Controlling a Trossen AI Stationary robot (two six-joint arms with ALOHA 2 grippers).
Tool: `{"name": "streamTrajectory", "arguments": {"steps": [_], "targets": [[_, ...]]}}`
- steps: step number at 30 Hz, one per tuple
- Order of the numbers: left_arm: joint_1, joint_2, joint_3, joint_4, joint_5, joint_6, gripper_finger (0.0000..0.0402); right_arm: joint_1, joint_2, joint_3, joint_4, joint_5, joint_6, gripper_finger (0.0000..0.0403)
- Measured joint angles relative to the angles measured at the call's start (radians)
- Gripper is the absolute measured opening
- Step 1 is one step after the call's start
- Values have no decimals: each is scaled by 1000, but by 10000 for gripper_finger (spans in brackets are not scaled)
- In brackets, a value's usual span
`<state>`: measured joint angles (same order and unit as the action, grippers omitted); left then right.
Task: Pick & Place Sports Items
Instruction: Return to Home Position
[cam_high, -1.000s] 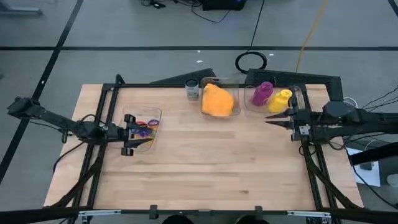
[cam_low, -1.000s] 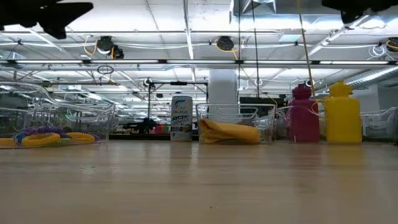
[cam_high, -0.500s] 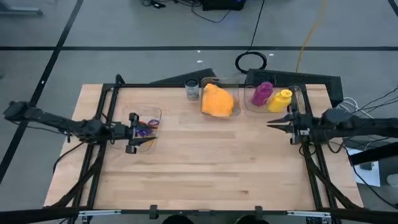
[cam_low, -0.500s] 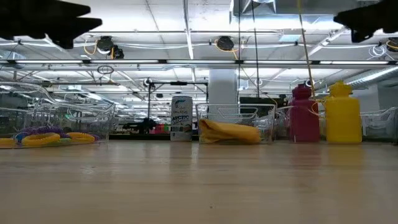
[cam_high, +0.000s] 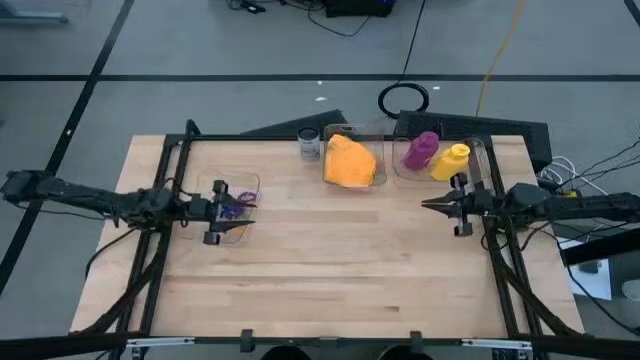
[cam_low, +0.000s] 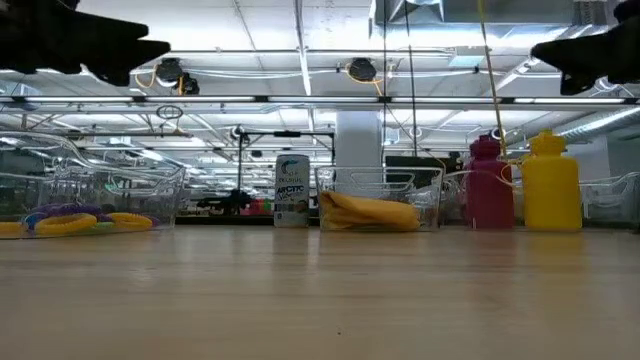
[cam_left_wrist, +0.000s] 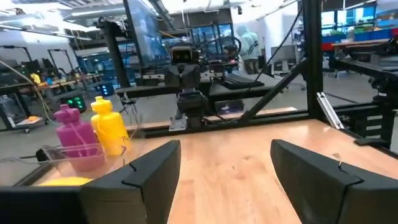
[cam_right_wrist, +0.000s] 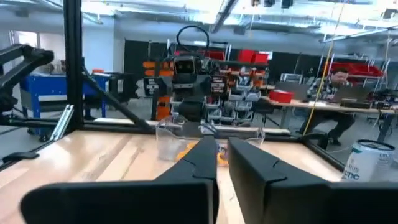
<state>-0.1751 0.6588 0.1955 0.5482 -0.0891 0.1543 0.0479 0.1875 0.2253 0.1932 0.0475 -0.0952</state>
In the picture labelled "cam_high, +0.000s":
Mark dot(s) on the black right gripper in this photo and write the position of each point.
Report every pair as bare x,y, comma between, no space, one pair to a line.
472,202

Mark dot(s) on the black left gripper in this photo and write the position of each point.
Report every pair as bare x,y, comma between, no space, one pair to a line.
207,210

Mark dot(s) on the yellow sports bottle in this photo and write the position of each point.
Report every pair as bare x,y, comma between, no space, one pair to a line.
447,165

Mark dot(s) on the magenta sports bottle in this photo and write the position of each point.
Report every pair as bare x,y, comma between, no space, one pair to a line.
420,150

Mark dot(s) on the orange microfibre cloth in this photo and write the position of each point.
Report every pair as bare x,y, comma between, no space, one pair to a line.
350,165

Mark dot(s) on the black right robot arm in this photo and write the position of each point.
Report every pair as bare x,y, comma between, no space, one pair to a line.
575,205

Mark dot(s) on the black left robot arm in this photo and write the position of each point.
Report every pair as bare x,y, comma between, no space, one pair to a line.
100,200

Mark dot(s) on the clear plastic bin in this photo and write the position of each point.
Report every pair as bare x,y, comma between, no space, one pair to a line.
240,180
380,150
482,160

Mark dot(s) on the white drink can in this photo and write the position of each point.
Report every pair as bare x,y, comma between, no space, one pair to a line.
309,145

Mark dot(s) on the black beam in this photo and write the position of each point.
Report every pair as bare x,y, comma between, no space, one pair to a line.
600,247

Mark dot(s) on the white paper sheet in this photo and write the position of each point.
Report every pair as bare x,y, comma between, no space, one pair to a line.
590,280

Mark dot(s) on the black box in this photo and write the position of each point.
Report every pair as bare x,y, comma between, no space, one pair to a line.
360,7

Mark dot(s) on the black table frame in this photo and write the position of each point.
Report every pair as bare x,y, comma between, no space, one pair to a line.
220,137

